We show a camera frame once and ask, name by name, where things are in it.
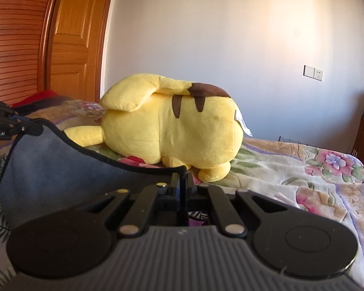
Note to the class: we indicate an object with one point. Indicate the floral blanket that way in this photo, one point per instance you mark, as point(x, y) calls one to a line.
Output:
point(291, 169)

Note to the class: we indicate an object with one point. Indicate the yellow plush toy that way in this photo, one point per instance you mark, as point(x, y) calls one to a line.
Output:
point(176, 127)

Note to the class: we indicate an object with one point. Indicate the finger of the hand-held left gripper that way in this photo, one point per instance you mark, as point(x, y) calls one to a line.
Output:
point(27, 127)
point(6, 109)

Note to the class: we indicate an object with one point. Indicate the red cloth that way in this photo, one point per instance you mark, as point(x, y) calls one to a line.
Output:
point(38, 97)

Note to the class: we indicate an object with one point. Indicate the grey-blue towel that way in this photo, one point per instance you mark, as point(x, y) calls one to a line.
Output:
point(57, 169)

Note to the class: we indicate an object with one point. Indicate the wooden louvered door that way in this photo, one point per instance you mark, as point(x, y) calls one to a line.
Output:
point(15, 36)

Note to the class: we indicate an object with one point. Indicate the white wall socket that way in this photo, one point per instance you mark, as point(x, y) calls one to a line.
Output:
point(313, 72)

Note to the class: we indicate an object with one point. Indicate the wooden panel door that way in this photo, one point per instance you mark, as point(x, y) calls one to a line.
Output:
point(72, 36)

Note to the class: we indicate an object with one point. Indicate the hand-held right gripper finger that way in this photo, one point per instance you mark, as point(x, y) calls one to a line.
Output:
point(185, 189)
point(179, 189)

